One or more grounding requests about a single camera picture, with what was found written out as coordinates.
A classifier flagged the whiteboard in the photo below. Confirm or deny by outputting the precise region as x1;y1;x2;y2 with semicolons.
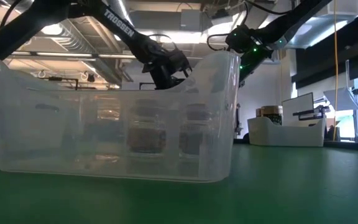
280;91;316;119

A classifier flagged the black table frame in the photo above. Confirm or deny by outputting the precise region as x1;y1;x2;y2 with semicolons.
233;138;358;153

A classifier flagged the white plastic bin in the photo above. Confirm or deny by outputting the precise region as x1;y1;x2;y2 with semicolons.
247;116;327;147

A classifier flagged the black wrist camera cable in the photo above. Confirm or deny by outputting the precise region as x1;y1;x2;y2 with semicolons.
206;32;229;52

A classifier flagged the yellow hanging cord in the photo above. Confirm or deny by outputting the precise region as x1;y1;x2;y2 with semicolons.
332;0;339;141

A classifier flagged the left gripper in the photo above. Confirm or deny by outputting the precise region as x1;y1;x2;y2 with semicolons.
141;49;193;91

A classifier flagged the green table mat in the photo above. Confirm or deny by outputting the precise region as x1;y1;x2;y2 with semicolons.
0;142;358;224

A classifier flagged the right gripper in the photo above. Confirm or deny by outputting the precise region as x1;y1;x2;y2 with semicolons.
227;24;273;89

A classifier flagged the clear plastic bin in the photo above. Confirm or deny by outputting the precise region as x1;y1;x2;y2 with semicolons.
0;50;241;184

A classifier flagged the grey ceiling box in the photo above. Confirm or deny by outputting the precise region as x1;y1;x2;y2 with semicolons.
180;8;213;31

